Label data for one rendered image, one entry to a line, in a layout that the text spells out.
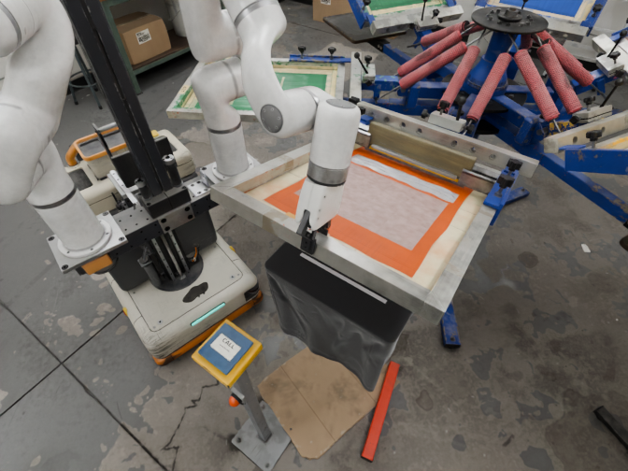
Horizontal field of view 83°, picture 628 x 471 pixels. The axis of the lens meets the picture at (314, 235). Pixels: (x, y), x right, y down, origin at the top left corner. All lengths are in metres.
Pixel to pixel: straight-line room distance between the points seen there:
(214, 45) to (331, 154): 0.42
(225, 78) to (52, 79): 0.37
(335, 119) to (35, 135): 0.50
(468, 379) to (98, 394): 1.84
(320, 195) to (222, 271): 1.37
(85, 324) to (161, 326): 0.64
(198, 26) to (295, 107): 0.37
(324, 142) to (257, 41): 0.19
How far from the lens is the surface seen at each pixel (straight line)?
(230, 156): 1.07
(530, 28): 1.83
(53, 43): 0.78
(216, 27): 0.92
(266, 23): 0.67
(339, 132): 0.61
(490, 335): 2.25
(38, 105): 0.80
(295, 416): 1.88
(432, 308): 0.69
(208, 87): 0.96
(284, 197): 0.94
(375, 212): 0.95
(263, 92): 0.62
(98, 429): 2.13
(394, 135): 1.24
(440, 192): 1.16
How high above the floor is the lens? 1.84
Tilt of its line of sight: 49 degrees down
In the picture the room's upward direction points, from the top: straight up
